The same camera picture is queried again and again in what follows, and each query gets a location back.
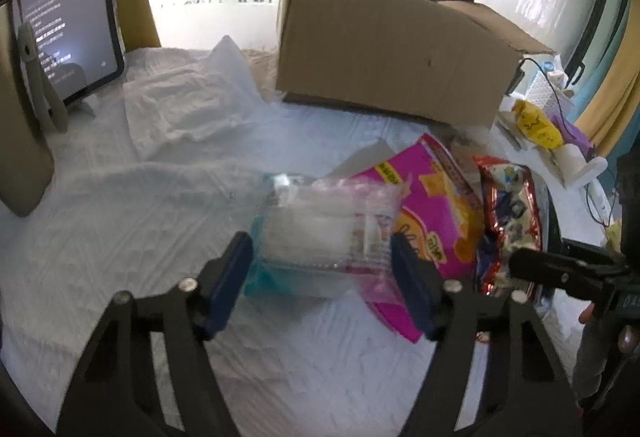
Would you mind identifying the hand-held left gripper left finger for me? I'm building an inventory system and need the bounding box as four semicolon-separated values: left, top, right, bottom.
55;231;253;437

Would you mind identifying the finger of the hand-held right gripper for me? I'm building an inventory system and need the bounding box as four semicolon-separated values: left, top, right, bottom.
562;239;626;264
509;248;617;300

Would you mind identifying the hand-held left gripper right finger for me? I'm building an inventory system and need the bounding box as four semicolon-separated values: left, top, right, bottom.
390;233;583;437

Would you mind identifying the clear wafer packet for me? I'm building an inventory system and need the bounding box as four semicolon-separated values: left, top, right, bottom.
245;172;411;300

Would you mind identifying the brown cardboard box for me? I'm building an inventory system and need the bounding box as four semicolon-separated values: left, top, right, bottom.
165;0;556;130

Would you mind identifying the person's right hand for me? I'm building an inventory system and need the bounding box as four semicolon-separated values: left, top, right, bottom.
577;304;637;358

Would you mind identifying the white tube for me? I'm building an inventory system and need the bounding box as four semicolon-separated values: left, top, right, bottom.
587;179;618;223

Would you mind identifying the red foil snack packet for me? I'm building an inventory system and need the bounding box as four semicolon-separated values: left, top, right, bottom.
472;156;543;295

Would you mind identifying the pink snack packet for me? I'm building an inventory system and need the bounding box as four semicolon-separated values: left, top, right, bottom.
350;133;486;343

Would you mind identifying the white plastic stand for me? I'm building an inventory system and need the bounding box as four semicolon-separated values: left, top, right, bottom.
552;142;608;188

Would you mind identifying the purple cloth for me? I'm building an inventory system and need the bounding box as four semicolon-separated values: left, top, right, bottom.
547;112;596;158

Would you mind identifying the yellow plastic packet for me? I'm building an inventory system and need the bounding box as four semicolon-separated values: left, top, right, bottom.
512;99;562;150

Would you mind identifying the white tissue pack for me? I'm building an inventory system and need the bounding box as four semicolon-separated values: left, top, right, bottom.
497;109;531;150

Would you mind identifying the white perforated basket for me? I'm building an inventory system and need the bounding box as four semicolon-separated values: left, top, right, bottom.
525;62;576;118

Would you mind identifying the white paper towel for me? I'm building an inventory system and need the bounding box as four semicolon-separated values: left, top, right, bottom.
122;35;271;162

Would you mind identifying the teal curtain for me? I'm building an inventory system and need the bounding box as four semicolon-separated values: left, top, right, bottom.
570;7;640;118

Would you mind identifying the grey tablet stand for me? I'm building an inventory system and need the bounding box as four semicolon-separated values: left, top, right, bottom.
17;22;98;132

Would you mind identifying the tablet computer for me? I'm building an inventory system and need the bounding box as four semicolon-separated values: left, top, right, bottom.
10;0;126;108

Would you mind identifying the black window frame with handle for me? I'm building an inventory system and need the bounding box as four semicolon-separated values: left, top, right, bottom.
572;0;618;88

